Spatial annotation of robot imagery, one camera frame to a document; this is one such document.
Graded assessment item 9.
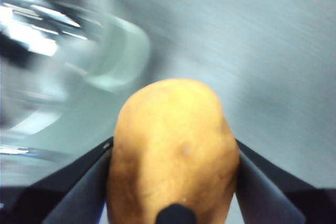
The pale green electric cooking pot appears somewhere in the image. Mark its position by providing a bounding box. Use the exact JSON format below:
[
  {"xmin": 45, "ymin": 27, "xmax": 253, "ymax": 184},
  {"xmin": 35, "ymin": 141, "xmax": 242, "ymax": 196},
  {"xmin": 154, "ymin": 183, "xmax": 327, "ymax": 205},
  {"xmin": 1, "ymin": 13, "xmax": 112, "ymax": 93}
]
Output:
[{"xmin": 0, "ymin": 11, "xmax": 152, "ymax": 162}]

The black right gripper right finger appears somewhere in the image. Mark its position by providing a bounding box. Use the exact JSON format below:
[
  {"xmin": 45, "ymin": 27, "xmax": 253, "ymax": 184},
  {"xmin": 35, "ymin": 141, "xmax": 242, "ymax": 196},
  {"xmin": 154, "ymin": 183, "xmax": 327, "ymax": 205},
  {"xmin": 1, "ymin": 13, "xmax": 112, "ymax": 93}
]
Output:
[{"xmin": 235, "ymin": 138, "xmax": 336, "ymax": 224}]

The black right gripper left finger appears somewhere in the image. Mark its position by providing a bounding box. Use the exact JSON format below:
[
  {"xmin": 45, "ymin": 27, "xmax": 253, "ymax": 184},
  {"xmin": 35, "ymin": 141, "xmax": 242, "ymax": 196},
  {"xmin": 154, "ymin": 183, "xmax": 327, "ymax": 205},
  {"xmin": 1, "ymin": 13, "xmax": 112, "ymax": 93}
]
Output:
[{"xmin": 0, "ymin": 136, "xmax": 114, "ymax": 224}]

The glass lid with green knob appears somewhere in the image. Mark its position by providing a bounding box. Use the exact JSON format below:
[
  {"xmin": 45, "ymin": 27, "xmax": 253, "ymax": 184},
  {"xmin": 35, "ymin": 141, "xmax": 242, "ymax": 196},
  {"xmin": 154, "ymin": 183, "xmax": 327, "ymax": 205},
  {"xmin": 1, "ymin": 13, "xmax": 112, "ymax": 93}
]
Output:
[{"xmin": 0, "ymin": 0, "xmax": 111, "ymax": 130}]

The brown potato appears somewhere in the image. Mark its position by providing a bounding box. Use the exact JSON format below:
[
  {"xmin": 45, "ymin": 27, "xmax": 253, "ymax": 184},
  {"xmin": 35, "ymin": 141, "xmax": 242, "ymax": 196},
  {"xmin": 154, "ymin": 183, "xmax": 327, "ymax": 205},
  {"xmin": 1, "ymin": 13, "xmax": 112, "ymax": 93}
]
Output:
[{"xmin": 106, "ymin": 78, "xmax": 241, "ymax": 224}]

